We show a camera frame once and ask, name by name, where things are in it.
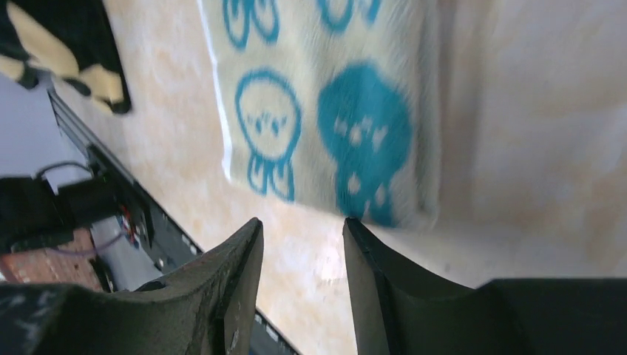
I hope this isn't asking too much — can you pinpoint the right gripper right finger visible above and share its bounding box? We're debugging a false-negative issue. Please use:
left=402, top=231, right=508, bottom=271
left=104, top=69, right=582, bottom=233
left=343, top=218, right=626, bottom=354

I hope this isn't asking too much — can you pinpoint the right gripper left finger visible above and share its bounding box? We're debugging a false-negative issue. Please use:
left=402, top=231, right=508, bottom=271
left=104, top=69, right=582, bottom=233
left=1, top=218, right=263, bottom=354

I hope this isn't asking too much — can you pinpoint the teal rabbit pattern towel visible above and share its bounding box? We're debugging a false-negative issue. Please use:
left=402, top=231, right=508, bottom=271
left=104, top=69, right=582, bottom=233
left=199, top=1, right=441, bottom=229

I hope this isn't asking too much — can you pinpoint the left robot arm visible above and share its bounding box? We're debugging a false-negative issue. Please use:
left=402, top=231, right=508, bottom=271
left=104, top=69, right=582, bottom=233
left=1, top=176, right=121, bottom=254

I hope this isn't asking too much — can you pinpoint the black blanket with tan flowers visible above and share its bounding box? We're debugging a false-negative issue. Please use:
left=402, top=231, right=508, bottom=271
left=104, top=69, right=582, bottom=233
left=1, top=0, right=132, bottom=115

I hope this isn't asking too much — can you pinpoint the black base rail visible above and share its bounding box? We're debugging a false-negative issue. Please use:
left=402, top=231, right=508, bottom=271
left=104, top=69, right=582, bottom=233
left=49, top=91, right=295, bottom=354

